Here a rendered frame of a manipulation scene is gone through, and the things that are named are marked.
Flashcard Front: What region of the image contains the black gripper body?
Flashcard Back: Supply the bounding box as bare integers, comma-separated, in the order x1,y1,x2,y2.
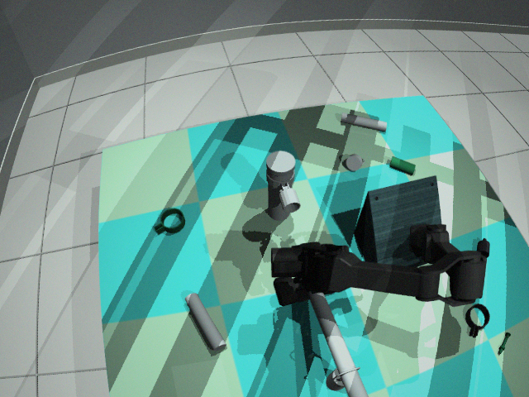
274,277,310,306

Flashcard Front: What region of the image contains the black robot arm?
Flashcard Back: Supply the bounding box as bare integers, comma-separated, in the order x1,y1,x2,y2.
271,224,487,307

